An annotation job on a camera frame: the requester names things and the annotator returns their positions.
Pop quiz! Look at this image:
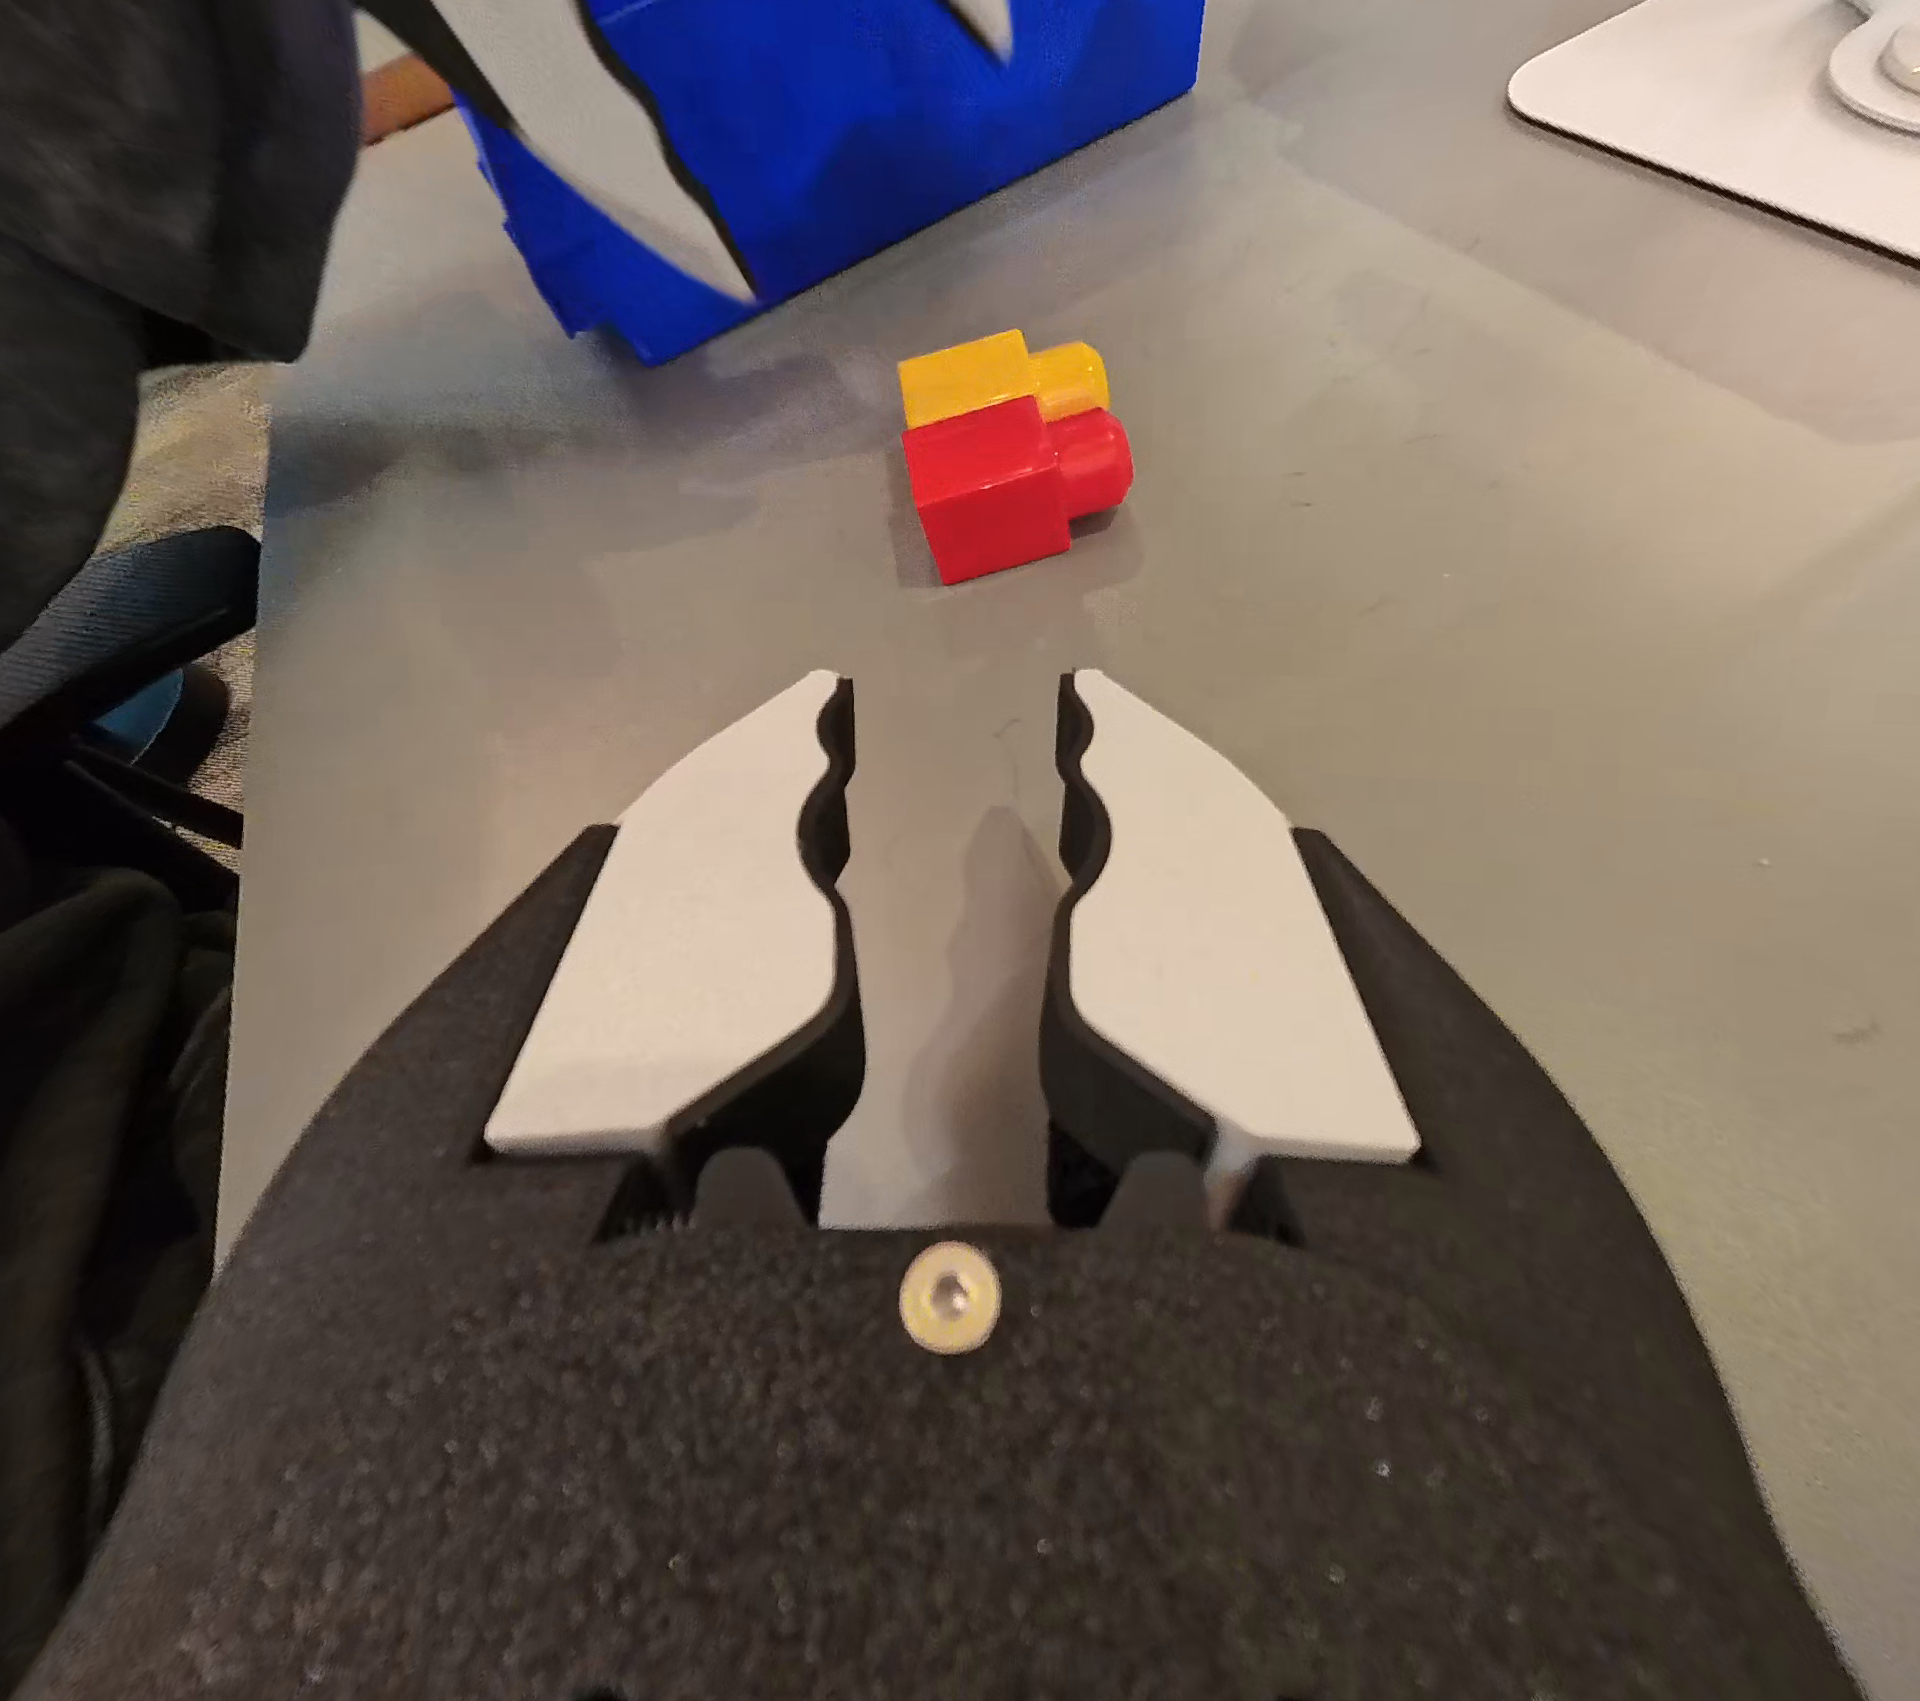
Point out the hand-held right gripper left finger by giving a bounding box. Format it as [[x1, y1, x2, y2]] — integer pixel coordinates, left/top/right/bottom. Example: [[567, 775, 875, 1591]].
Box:
[[479, 667, 868, 1230]]

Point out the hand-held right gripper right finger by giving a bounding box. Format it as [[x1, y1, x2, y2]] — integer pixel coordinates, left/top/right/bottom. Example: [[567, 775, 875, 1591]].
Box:
[[1040, 667, 1424, 1231]]

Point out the blue divided plastic bin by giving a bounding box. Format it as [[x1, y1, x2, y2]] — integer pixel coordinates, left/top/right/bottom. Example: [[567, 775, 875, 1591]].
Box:
[[456, 0, 1243, 369]]

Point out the red tall toy block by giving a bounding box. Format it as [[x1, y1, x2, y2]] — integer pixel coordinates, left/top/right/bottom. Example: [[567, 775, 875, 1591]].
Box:
[[902, 396, 1138, 591]]

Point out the yellow toy block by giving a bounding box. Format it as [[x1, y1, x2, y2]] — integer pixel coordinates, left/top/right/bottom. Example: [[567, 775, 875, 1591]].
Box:
[[893, 328, 1115, 432]]

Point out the grey desk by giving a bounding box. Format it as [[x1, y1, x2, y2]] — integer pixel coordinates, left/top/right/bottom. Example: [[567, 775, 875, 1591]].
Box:
[[212, 0, 1920, 1701]]

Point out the black office chair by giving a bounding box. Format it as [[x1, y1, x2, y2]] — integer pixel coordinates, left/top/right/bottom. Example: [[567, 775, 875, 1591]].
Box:
[[0, 525, 266, 895]]

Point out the white folding book stand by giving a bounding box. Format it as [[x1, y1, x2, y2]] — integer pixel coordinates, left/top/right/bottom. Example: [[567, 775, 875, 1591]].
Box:
[[1507, 0, 1920, 266]]

